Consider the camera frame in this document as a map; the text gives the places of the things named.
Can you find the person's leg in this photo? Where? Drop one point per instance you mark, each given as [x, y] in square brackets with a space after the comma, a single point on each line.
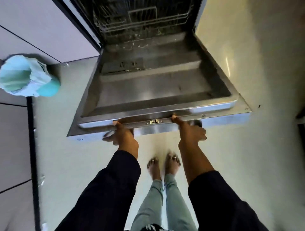
[177, 204]
[147, 207]

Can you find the person's left forearm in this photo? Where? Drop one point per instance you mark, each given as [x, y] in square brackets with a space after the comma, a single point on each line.
[107, 190]

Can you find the person's right foot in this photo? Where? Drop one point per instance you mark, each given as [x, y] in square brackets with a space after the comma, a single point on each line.
[172, 163]

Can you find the teal waste bin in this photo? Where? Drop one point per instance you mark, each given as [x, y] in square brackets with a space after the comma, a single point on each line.
[23, 76]

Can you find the person's right leg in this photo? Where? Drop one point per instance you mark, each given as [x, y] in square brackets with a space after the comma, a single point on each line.
[177, 204]

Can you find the person's right hand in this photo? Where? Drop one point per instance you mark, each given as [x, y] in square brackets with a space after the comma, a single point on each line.
[190, 133]

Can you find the white side base cabinet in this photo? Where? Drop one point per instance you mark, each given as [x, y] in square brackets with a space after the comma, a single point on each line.
[12, 142]

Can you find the white base cabinet door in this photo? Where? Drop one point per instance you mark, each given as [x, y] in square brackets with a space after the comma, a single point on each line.
[47, 28]
[14, 47]

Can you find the silver dishwasher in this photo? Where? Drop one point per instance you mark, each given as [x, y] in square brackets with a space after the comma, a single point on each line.
[155, 90]

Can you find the person's foot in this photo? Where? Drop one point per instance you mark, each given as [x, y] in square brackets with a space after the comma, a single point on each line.
[172, 163]
[153, 167]

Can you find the person's left leg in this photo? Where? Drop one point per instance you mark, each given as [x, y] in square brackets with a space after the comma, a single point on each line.
[147, 207]

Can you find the person's left foot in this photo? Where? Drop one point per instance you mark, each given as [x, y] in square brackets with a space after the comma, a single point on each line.
[153, 167]

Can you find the person's left hand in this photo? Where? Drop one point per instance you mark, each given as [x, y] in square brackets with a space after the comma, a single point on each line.
[121, 135]

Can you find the person's right forearm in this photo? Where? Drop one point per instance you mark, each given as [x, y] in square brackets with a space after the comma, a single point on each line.
[214, 195]

